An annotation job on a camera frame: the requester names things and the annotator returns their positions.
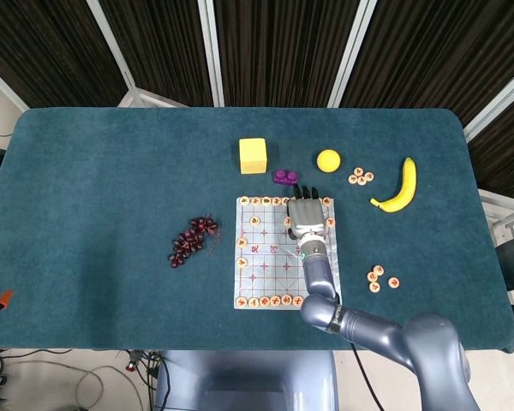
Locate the chinese chess board sheet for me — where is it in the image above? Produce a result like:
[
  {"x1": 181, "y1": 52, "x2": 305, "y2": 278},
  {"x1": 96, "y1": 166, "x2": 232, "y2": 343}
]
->
[{"x1": 232, "y1": 195, "x2": 344, "y2": 312}]

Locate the yellow foam cube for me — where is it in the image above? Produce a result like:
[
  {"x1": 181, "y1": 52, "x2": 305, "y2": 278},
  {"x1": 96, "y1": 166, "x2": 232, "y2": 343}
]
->
[{"x1": 238, "y1": 137, "x2": 269, "y2": 176}]

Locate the teal table cloth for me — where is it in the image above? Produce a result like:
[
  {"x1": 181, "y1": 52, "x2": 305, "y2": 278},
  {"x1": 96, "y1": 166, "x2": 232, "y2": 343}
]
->
[{"x1": 0, "y1": 106, "x2": 514, "y2": 354}]

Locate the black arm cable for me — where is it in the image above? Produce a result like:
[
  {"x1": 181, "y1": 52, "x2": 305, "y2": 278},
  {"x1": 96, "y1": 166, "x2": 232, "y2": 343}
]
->
[{"x1": 349, "y1": 336, "x2": 376, "y2": 389}]

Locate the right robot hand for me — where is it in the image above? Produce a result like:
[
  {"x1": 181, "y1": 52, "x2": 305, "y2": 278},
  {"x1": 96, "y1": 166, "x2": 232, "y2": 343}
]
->
[{"x1": 286, "y1": 185, "x2": 329, "y2": 241}]

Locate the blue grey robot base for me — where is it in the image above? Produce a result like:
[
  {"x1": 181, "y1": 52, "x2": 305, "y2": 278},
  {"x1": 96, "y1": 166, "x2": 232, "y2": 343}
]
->
[{"x1": 153, "y1": 349, "x2": 340, "y2": 411}]

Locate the black floor cable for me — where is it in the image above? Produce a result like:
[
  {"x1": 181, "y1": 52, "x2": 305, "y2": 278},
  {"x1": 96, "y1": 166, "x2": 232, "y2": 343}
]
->
[{"x1": 147, "y1": 350, "x2": 172, "y2": 411}]

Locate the dark red grape bunch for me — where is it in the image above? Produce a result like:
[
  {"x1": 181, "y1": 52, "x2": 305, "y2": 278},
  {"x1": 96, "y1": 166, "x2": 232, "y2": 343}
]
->
[{"x1": 167, "y1": 213, "x2": 224, "y2": 269}]

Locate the beige floor cable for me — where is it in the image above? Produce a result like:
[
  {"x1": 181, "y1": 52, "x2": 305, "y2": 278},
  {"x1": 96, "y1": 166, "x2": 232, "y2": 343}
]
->
[{"x1": 8, "y1": 358, "x2": 109, "y2": 411}]

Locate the yellow ball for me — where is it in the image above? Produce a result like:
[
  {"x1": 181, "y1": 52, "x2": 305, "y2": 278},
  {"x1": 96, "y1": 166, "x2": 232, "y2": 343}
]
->
[{"x1": 316, "y1": 149, "x2": 342, "y2": 174}]

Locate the yellow banana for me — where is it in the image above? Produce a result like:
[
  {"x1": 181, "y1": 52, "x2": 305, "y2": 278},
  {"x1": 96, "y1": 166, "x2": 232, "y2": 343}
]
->
[{"x1": 369, "y1": 157, "x2": 418, "y2": 213}]

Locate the purple toy brick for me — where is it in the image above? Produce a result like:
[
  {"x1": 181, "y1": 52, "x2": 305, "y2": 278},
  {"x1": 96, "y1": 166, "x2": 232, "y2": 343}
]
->
[{"x1": 273, "y1": 169, "x2": 300, "y2": 187}]

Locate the dark slatted partition panel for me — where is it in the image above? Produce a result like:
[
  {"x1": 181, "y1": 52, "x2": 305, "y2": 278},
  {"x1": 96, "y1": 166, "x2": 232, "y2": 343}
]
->
[
  {"x1": 329, "y1": 0, "x2": 514, "y2": 129},
  {"x1": 98, "y1": 0, "x2": 222, "y2": 108},
  {"x1": 0, "y1": 0, "x2": 142, "y2": 109},
  {"x1": 199, "y1": 0, "x2": 378, "y2": 108},
  {"x1": 464, "y1": 80, "x2": 514, "y2": 202}
]

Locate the white metal rack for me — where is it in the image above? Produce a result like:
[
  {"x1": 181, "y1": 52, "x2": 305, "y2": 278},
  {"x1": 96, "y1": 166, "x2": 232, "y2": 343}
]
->
[{"x1": 479, "y1": 188, "x2": 514, "y2": 247}]

